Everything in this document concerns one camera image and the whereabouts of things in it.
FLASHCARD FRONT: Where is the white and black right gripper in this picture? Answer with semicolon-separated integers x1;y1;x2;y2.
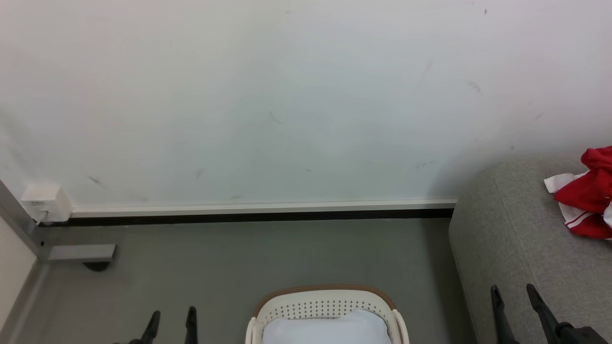
490;283;609;344

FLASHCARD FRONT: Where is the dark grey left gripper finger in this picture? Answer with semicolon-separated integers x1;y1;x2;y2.
128;310;161;344
185;306;198;344

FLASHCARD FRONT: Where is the red and white garment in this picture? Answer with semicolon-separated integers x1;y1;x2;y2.
544;145;612;241

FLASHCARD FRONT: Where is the grey fabric sofa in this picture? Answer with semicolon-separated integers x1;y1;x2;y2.
448;155;612;344

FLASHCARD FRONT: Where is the grey metal partition foot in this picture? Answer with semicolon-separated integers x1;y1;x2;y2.
46;244;117;263

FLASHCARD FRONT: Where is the white and black baseboard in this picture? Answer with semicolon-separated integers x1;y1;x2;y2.
70;199;458;226

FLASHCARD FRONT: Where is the cream plastic laundry basket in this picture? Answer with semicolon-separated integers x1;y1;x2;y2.
245;285;411;344

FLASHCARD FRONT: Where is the beige partition with metal frame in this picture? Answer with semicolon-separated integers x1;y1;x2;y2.
0;179;49;335

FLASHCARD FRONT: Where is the white wall socket box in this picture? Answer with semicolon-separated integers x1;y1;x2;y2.
20;183;74;225

